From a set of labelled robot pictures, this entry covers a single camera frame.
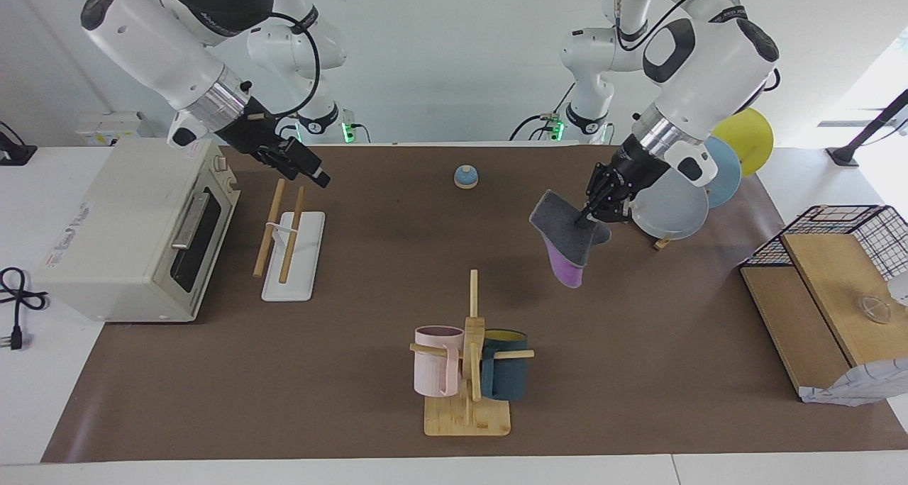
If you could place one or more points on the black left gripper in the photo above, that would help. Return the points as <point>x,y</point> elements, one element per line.
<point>624,176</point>

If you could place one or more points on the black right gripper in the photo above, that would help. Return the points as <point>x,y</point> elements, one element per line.
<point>269,141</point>

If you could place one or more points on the purple square towel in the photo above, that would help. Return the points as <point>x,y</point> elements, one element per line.
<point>567,240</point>

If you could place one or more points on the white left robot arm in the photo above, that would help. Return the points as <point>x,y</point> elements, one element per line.
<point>709,67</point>

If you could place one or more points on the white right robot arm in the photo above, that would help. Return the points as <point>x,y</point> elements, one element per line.
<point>156,45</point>

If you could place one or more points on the wooden plate rack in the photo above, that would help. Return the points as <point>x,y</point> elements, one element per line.
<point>663,243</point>

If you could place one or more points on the white base wooden towel rack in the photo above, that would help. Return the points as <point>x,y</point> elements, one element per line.
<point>294,272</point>

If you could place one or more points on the grey plate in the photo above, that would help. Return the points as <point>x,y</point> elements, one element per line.
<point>674,212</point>

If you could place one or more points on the small blue bell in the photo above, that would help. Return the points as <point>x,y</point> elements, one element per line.
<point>466,179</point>

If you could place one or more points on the light blue plate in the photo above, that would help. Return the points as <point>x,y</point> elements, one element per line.
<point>727,176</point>

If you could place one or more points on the yellow plate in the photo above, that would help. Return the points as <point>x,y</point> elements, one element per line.
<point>748,141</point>

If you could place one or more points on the dark teal mug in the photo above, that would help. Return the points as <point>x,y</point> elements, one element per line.
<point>505,375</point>

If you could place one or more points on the brown table mat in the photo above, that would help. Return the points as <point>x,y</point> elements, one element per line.
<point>355,371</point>

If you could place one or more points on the cream toaster oven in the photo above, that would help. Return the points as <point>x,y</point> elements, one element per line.
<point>120,244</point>

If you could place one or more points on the pink mug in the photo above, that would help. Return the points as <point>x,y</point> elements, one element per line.
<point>433,371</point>

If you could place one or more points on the wooden mug tree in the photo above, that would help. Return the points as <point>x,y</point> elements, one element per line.
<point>468,414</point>

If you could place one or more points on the small clear glass dish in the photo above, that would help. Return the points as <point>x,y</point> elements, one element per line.
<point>875,309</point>

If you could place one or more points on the white patterned paper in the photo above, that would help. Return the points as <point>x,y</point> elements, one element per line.
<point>851,386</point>

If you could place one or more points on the white wall socket box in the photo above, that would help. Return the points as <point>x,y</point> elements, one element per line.
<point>113,127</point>

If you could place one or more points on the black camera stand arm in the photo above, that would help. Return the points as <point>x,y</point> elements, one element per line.
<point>862,134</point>

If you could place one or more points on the black clamp mount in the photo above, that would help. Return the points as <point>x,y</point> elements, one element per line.
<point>15,153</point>

